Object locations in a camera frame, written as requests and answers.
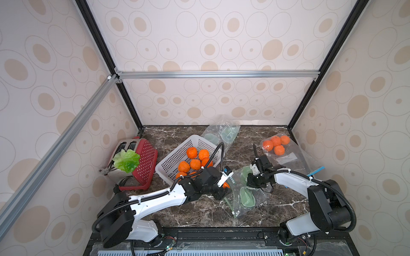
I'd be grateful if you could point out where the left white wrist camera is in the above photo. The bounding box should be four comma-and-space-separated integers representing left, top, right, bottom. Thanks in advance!
217, 166, 233, 187

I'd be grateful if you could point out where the black corner post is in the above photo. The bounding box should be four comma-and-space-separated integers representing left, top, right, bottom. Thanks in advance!
287, 0, 370, 132
75, 0, 145, 132

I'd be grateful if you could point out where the white perforated plastic basket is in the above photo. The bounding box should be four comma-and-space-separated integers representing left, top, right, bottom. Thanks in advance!
155, 134, 217, 186

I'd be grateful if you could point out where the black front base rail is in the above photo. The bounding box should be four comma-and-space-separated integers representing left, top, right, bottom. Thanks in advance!
84, 227, 359, 256

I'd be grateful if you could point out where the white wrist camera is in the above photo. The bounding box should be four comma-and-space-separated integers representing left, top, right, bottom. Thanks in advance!
249, 164, 260, 176
217, 166, 233, 187

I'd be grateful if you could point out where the silver aluminium left rail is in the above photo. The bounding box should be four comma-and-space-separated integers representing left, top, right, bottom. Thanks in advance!
1, 74, 119, 239

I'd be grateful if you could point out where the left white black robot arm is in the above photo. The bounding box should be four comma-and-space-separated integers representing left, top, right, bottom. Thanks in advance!
91, 162, 233, 248

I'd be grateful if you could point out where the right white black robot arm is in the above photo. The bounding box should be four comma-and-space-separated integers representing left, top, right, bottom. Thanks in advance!
247, 145, 357, 246

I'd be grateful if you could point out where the silver aluminium rail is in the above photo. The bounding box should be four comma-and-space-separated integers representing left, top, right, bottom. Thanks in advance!
1, 74, 119, 239
117, 70, 320, 80

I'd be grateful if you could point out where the blue-seal clear zip-top bag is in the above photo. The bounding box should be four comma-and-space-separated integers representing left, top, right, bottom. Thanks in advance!
259, 133, 325, 176

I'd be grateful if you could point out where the green-seal clear zip-top bag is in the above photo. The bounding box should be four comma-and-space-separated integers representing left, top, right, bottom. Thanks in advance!
224, 165, 273, 218

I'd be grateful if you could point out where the green toy lettuce leaf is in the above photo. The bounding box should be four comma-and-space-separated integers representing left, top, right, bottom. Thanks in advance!
113, 149, 141, 173

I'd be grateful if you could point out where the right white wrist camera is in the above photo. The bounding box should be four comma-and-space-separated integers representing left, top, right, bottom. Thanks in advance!
249, 164, 260, 176

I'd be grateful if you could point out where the black right corner post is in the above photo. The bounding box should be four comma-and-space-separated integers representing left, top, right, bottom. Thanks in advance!
287, 0, 370, 132

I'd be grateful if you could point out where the orange toy mandarin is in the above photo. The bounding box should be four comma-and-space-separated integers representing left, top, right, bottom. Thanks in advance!
190, 159, 201, 171
198, 149, 210, 161
186, 147, 198, 159
178, 161, 191, 173

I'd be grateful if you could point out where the silver aluminium back rail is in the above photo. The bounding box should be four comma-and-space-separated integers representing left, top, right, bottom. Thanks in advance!
117, 70, 320, 80

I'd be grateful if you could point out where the black left corner post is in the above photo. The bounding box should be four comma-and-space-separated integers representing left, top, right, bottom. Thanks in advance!
75, 0, 145, 132

